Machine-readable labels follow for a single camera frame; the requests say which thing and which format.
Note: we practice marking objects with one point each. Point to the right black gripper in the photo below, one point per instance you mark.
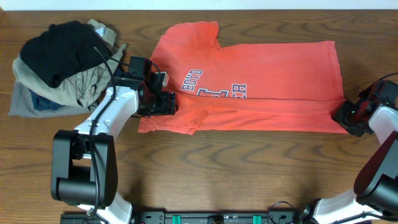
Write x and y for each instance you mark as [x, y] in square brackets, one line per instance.
[342, 115]

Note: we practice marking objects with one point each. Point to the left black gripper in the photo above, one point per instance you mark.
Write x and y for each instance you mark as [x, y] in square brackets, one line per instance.
[170, 102]

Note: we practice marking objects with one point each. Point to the orange printed t-shirt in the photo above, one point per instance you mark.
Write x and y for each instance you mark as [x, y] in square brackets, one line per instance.
[255, 87]

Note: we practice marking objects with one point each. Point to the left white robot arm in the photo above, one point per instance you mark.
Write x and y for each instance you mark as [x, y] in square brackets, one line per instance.
[84, 169]

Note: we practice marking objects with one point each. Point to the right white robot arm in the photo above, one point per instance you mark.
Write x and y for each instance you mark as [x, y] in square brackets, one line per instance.
[374, 195]

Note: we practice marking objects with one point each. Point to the khaki folded garment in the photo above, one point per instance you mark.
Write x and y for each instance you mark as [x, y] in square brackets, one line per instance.
[83, 88]

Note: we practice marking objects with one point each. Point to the black folded garment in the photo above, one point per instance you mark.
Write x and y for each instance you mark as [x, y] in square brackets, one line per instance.
[62, 51]

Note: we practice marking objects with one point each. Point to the navy blue folded garment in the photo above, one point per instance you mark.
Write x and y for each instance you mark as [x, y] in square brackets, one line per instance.
[41, 103]

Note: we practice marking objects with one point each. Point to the grey folded garment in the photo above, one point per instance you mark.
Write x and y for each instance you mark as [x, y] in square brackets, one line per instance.
[21, 105]

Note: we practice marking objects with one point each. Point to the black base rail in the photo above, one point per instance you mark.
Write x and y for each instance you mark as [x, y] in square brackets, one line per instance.
[202, 217]

